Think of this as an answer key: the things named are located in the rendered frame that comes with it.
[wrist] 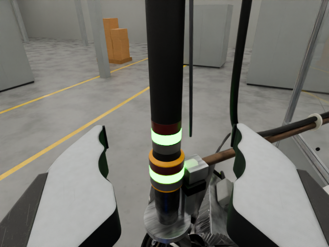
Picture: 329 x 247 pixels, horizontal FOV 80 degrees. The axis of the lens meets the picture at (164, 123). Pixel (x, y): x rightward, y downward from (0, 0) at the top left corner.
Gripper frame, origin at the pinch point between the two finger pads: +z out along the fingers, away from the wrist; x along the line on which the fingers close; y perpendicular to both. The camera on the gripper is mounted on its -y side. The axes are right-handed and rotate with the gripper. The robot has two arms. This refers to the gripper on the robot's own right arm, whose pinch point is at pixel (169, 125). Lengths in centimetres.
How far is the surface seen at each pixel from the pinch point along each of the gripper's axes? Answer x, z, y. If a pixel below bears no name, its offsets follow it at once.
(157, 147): -1.0, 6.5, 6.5
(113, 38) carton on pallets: -187, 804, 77
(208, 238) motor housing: 12, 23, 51
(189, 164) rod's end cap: 2.9, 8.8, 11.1
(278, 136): 18.4, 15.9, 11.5
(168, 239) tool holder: 0.1, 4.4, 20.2
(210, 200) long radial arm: 16, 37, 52
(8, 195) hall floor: -173, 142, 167
